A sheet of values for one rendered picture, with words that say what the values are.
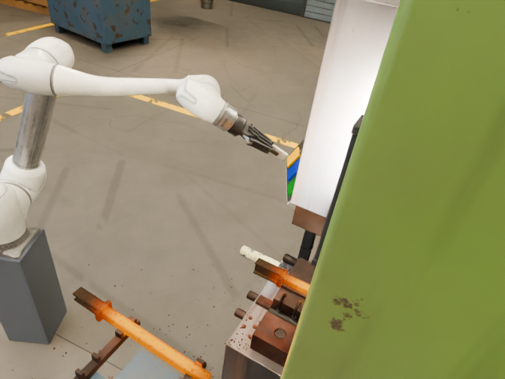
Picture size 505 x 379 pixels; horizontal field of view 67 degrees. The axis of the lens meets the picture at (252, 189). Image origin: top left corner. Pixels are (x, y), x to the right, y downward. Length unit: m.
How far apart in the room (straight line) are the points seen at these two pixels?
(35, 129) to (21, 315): 0.88
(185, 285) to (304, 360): 1.94
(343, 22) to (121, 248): 2.20
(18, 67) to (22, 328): 1.28
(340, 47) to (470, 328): 0.45
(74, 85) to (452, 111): 1.23
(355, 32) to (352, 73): 0.06
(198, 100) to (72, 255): 1.61
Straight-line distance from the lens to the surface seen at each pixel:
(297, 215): 0.88
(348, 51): 0.65
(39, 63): 1.42
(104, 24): 5.72
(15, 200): 1.77
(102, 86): 1.37
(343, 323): 0.41
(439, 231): 0.31
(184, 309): 2.29
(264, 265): 1.14
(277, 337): 1.06
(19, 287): 1.96
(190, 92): 1.30
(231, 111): 1.32
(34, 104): 1.65
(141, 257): 2.55
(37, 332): 2.22
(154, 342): 1.03
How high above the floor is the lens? 1.86
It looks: 36 degrees down
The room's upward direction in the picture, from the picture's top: 8 degrees clockwise
